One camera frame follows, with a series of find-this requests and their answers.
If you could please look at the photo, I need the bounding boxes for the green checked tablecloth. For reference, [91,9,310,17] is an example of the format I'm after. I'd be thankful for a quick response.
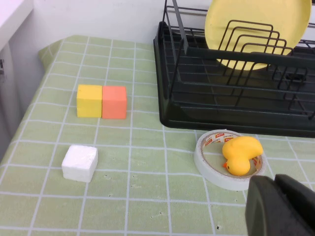
[0,35,315,236]

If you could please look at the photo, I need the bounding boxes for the yellow rubber duck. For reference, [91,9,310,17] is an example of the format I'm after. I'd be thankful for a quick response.
[222,136,263,177]

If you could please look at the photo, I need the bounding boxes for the orange cube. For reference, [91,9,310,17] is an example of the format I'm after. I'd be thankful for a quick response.
[101,86,127,120]

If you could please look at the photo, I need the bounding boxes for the yellow plate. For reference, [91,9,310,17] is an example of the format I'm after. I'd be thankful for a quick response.
[204,0,312,71]

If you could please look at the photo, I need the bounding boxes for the yellow cube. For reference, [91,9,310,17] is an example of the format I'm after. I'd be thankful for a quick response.
[76,84,103,118]

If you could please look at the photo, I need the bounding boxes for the black plastic drain tray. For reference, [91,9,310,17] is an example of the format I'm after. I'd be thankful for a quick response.
[153,21,315,138]

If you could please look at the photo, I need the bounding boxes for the white foam cube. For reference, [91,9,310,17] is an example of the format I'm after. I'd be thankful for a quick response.
[61,145,98,183]

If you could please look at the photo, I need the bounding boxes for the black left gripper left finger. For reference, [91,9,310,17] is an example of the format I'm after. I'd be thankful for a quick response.
[245,175,311,236]

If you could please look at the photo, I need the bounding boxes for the white tape roll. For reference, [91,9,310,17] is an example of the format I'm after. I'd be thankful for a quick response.
[193,129,267,191]

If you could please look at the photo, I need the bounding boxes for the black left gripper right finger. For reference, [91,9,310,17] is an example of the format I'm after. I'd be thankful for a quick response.
[274,174,315,236]

